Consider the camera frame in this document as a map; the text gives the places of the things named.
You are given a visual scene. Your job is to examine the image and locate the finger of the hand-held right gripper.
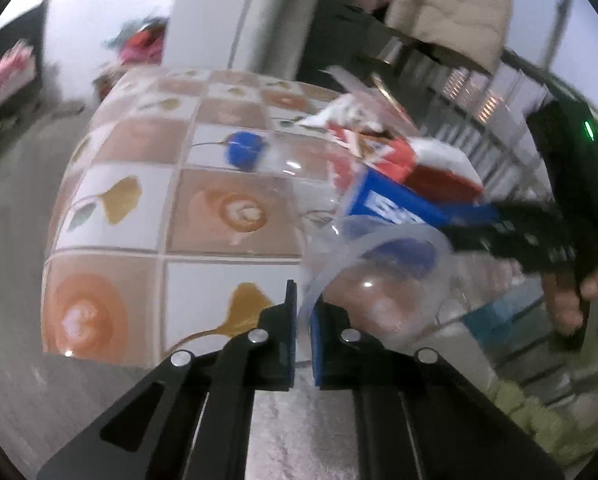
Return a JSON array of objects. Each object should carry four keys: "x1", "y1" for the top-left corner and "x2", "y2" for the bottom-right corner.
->
[
  {"x1": 478, "y1": 201, "x2": 566, "y2": 232},
  {"x1": 440, "y1": 226, "x2": 578, "y2": 274}
]

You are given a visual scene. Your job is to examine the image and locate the beige puffer jacket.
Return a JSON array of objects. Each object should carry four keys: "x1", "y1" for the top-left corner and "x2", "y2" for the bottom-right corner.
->
[{"x1": 383, "y1": 0, "x2": 516, "y2": 74}]

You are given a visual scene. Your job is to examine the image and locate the green fleece clothing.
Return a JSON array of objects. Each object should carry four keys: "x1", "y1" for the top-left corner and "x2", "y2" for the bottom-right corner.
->
[{"x1": 494, "y1": 331, "x2": 598, "y2": 467}]

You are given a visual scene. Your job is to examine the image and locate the red and white packet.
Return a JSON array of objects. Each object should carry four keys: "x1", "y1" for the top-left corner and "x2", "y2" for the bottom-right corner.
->
[{"x1": 328, "y1": 124, "x2": 486, "y2": 207}]

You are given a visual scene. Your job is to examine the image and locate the metal railing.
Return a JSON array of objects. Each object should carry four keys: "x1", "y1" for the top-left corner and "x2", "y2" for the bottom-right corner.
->
[{"x1": 404, "y1": 45, "x2": 598, "y2": 202}]

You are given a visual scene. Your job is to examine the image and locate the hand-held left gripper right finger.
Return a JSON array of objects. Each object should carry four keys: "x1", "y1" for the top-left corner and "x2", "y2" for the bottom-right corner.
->
[{"x1": 306, "y1": 300, "x2": 564, "y2": 480}]

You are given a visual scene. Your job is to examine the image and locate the crumpled white wrapper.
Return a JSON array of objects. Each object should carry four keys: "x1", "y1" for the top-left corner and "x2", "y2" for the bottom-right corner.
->
[{"x1": 299, "y1": 91, "x2": 386, "y2": 134}]

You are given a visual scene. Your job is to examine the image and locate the tile-patterned tablecloth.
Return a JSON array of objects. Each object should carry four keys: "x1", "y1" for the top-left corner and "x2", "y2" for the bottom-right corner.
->
[{"x1": 41, "y1": 67, "x2": 484, "y2": 362}]

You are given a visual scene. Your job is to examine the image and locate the person's right hand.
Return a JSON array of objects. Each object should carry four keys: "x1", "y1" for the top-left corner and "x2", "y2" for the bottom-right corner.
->
[{"x1": 543, "y1": 262, "x2": 598, "y2": 337}]

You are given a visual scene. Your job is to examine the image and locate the blue bottle cap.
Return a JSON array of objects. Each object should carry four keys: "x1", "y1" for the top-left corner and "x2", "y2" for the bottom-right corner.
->
[{"x1": 225, "y1": 131, "x2": 270, "y2": 172}]

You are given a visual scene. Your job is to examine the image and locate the pink floral blanket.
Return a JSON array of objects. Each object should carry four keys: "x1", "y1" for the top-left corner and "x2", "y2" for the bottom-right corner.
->
[{"x1": 0, "y1": 42, "x2": 36, "y2": 112}]

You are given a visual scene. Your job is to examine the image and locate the red cloth pile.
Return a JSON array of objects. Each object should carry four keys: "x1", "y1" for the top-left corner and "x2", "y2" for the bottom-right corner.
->
[{"x1": 104, "y1": 17, "x2": 170, "y2": 67}]

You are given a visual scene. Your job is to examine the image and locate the clear plastic cup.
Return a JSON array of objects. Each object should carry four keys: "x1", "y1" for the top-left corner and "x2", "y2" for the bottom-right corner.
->
[{"x1": 299, "y1": 210, "x2": 484, "y2": 357}]

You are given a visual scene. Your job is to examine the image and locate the blue cardboard box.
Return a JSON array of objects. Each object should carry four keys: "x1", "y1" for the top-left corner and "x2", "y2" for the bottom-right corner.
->
[{"x1": 336, "y1": 165, "x2": 500, "y2": 242}]

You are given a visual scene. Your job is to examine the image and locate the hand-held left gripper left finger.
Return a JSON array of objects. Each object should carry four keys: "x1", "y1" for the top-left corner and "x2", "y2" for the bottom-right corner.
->
[{"x1": 36, "y1": 280, "x2": 298, "y2": 480}]

